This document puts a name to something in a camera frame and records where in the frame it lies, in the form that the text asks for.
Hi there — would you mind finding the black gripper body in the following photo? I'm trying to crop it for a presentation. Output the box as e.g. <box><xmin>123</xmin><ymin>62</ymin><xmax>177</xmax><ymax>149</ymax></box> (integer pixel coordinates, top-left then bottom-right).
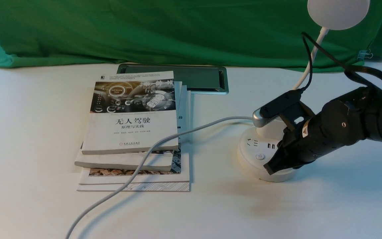
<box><xmin>278</xmin><ymin>100</ymin><xmax>366</xmax><ymax>165</ymax></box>

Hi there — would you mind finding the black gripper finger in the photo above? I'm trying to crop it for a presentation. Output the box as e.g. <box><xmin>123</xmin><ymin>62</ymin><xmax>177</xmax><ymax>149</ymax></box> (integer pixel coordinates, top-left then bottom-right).
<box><xmin>264</xmin><ymin>148</ymin><xmax>298</xmax><ymax>175</ymax></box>

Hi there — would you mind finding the white desk lamp with sockets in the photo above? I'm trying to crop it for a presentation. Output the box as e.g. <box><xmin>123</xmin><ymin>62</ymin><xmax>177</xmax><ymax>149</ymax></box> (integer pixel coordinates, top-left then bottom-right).
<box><xmin>237</xmin><ymin>0</ymin><xmax>370</xmax><ymax>183</ymax></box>

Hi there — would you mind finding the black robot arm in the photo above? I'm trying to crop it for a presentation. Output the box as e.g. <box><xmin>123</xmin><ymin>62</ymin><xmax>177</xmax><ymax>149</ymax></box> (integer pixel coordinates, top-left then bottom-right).
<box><xmin>260</xmin><ymin>87</ymin><xmax>382</xmax><ymax>175</ymax></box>

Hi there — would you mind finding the metal binder clip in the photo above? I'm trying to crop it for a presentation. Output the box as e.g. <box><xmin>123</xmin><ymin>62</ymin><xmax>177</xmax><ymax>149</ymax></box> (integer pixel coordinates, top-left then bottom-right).
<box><xmin>356</xmin><ymin>49</ymin><xmax>373</xmax><ymax>61</ymax></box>

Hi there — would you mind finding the bottom book with circuit pattern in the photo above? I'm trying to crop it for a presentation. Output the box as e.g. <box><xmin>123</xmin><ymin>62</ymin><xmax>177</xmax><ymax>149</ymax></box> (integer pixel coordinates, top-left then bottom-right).
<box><xmin>76</xmin><ymin>90</ymin><xmax>191</xmax><ymax>192</ymax></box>

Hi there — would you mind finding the top book with car cover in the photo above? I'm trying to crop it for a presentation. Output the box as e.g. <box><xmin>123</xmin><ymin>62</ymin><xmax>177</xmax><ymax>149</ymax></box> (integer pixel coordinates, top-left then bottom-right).
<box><xmin>81</xmin><ymin>71</ymin><xmax>180</xmax><ymax>155</ymax></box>

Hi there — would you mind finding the green backdrop cloth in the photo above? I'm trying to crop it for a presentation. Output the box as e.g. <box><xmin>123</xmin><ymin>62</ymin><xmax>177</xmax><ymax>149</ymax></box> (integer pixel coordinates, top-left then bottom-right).
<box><xmin>0</xmin><ymin>0</ymin><xmax>382</xmax><ymax>73</ymax></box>

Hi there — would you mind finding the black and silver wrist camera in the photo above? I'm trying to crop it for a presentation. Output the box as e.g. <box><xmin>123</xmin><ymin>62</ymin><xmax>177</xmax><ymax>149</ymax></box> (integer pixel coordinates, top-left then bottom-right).
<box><xmin>253</xmin><ymin>90</ymin><xmax>315</xmax><ymax>131</ymax></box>

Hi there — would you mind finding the black camera cable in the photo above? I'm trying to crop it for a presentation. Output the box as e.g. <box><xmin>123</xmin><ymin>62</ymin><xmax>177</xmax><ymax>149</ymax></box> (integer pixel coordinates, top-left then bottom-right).
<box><xmin>296</xmin><ymin>32</ymin><xmax>382</xmax><ymax>198</ymax></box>

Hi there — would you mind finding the white lamp power cable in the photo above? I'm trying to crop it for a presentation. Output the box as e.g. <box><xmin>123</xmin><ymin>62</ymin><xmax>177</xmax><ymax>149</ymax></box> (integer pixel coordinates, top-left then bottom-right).
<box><xmin>65</xmin><ymin>116</ymin><xmax>254</xmax><ymax>239</ymax></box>

